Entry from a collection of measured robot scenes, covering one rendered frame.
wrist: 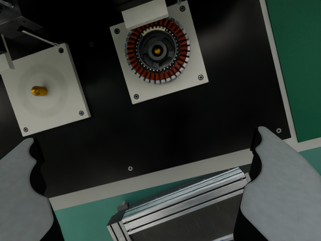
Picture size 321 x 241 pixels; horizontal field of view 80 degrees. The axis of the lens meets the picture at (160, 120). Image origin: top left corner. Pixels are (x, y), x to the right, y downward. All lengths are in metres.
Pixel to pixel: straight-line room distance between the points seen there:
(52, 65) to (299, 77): 0.48
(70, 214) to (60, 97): 1.19
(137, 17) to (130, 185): 0.33
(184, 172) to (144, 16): 0.30
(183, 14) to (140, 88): 0.15
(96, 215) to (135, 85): 1.19
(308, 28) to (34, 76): 0.53
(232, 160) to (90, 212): 1.18
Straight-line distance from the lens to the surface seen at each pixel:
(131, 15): 0.30
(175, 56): 0.34
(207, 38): 0.40
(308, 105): 0.47
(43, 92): 0.44
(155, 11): 0.29
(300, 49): 0.47
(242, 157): 0.44
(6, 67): 0.37
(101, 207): 1.43
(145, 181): 0.45
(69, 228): 1.60
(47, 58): 0.45
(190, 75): 0.37
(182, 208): 1.08
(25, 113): 0.48
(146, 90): 0.37
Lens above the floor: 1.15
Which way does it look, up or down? 82 degrees down
